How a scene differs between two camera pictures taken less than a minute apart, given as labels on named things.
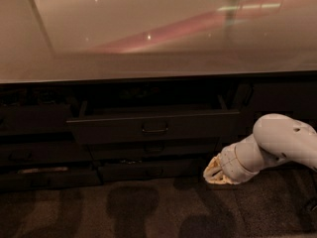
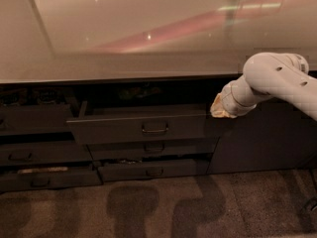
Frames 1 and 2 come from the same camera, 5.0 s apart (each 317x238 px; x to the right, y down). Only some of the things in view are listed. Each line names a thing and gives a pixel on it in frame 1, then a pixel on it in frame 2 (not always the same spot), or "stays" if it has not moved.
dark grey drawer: x=36 y=118 stays
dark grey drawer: x=44 y=152 stays
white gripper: x=228 y=164 to x=227 y=100
